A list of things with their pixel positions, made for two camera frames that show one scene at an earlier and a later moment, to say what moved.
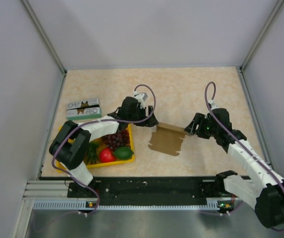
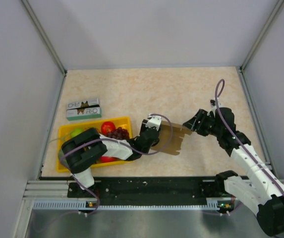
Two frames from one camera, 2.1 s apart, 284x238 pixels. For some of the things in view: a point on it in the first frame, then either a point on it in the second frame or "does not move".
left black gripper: (150, 122) -> (143, 126)
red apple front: (106, 155) does not move
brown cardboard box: (167, 139) does not move
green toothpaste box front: (88, 113) does not move
